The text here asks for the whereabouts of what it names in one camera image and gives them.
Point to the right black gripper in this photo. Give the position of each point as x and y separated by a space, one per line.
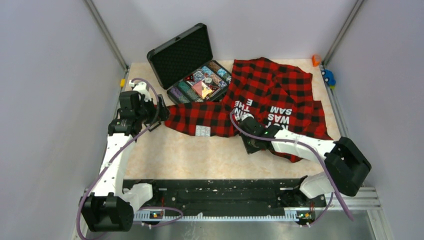
249 149

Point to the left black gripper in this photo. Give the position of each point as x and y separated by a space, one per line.
163 112

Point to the red black plaid shirt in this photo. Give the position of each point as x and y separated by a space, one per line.
274 94

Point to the black square brooch box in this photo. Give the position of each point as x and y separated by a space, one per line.
152 126

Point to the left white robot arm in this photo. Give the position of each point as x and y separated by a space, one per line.
107 206

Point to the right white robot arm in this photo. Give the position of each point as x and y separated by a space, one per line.
345 167

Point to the yellow small clip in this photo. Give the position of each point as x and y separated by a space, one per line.
122 83

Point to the black open chip case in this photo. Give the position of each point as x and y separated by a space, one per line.
185 60

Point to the pink yellow card packet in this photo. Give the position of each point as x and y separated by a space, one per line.
202 89

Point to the orange small object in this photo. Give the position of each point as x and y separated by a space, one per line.
316 60

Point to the blue toy car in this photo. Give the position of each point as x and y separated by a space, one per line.
329 78

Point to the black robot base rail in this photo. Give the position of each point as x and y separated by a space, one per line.
228 197

